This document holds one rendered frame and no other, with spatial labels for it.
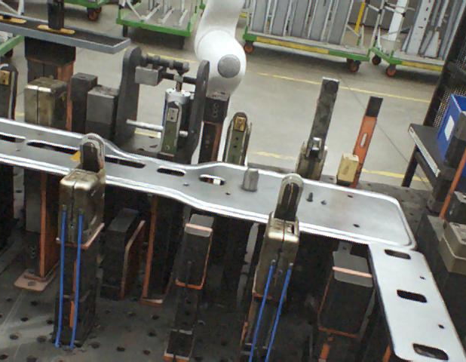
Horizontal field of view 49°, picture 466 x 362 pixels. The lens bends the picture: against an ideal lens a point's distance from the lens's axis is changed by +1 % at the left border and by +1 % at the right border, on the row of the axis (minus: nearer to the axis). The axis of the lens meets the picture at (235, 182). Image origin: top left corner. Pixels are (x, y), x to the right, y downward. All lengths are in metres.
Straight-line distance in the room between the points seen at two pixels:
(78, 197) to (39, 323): 0.33
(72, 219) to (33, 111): 0.41
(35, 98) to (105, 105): 0.15
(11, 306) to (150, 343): 0.29
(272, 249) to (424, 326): 0.24
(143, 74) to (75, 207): 0.40
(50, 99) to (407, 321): 0.86
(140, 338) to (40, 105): 0.56
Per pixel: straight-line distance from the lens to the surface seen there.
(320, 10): 8.21
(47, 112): 1.23
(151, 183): 0.99
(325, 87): 1.10
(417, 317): 0.81
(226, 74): 1.40
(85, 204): 0.88
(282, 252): 0.82
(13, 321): 1.13
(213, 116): 1.18
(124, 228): 1.08
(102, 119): 1.23
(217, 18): 1.50
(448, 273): 0.96
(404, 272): 0.90
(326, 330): 0.92
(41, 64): 1.42
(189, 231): 0.87
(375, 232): 0.99
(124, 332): 1.10
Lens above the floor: 1.44
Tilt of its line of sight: 25 degrees down
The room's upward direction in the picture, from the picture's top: 11 degrees clockwise
